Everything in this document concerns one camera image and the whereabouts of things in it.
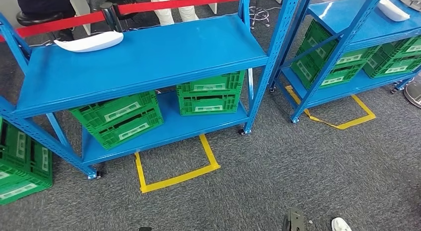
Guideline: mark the white plastic trim part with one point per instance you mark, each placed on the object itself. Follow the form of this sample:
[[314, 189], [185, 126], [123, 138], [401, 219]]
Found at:
[[88, 42], [393, 10]]

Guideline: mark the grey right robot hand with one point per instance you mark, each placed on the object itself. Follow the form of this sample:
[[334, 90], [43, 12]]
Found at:
[[294, 221]]

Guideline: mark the yellow floor tape square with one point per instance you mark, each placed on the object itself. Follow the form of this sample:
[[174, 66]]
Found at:
[[181, 178]]

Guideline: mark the blue steel shelf rack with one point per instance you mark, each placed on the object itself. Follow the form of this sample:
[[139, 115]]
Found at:
[[361, 25], [131, 65]]

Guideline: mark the person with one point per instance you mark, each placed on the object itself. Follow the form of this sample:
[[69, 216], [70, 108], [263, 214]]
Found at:
[[42, 2], [340, 224], [167, 12]]

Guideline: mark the grey round post base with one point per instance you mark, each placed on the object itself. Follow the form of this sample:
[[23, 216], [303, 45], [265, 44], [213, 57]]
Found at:
[[414, 94]]

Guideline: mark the black barrier post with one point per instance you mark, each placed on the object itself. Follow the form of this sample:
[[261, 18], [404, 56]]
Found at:
[[110, 15]]

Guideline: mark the green open plastic crate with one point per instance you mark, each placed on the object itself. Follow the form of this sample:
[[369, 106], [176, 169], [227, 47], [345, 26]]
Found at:
[[19, 150]]

